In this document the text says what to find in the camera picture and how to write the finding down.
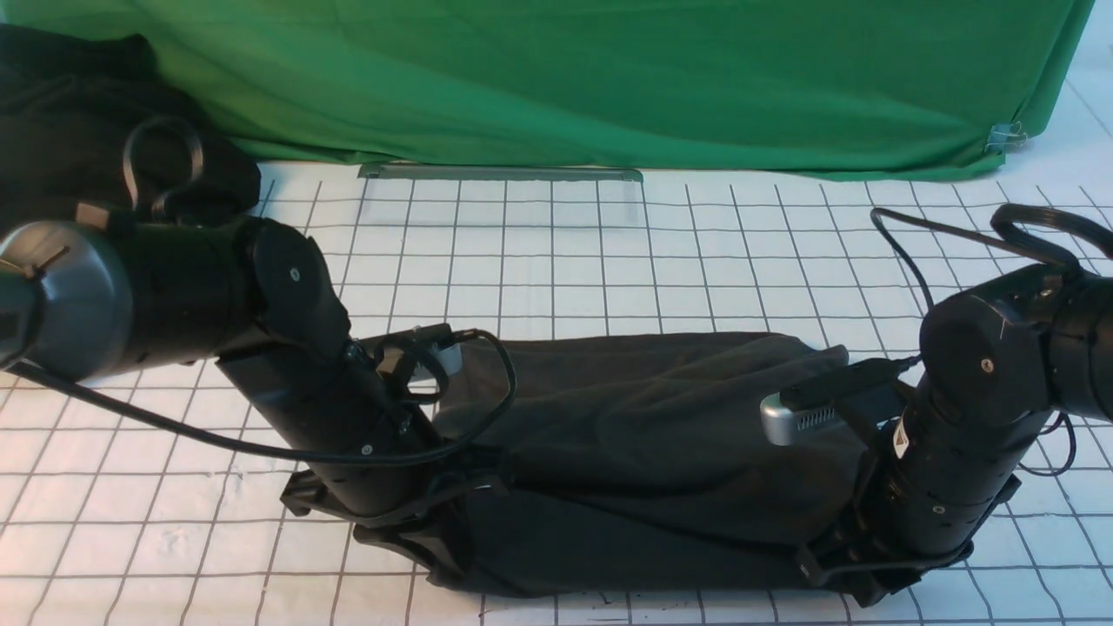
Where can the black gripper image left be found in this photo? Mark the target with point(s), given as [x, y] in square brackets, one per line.
[373, 460]

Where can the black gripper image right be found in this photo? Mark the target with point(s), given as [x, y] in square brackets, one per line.
[924, 488]

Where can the gray long-sleeve top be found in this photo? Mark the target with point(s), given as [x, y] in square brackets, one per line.
[640, 464]

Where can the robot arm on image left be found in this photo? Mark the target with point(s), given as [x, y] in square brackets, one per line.
[104, 296]

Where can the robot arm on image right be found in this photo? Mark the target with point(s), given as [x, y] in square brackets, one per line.
[940, 457]

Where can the silver binder clip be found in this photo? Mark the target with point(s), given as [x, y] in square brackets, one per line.
[1005, 137]

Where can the green backdrop cloth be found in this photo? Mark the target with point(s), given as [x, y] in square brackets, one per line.
[844, 90]

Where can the black crumpled garment pile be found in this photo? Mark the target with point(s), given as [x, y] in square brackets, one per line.
[93, 122]

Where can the black cable image left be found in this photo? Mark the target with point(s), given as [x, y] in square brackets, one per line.
[92, 290]

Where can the black cable image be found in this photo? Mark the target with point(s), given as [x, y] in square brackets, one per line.
[92, 290]
[1000, 239]

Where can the black cable image right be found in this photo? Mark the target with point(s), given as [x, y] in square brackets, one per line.
[1000, 239]

